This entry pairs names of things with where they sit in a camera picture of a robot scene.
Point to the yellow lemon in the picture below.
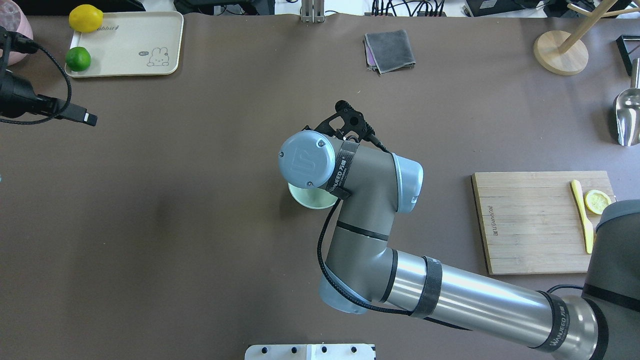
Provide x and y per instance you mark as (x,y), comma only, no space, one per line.
(85,18)

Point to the wooden cutting board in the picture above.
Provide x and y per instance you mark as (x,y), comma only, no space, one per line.
(529,220)

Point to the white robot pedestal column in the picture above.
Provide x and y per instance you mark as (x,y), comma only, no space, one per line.
(311,351)

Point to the pink bowl with ice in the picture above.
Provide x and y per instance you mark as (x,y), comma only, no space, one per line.
(13,19)

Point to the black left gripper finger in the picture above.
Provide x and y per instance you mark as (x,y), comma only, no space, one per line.
(74,113)

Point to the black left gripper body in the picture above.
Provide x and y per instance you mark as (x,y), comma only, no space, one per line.
(15,94)

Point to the wooden mug tree stand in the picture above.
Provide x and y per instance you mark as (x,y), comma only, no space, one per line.
(564,53)

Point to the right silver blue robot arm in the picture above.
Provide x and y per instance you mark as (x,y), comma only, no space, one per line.
(344,158)

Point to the lemon slice upper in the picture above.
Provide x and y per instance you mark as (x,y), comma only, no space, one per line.
(596,201)

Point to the metal scoop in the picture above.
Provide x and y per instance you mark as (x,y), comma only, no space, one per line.
(627,110)

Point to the yellow plastic knife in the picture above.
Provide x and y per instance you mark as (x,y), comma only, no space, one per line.
(587,226)

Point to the grey folded cloth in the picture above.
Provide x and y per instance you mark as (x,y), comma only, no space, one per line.
(388,51)

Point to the aluminium frame post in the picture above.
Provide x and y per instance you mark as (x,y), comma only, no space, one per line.
(312,11)

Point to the green lime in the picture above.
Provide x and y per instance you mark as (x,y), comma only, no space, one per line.
(78,59)

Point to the cream rabbit tray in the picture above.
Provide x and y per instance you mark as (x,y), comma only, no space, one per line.
(132,44)

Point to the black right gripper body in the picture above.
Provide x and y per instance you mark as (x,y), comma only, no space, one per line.
(306,127)

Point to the mint green bowl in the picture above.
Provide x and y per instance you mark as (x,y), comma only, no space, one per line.
(313,198)

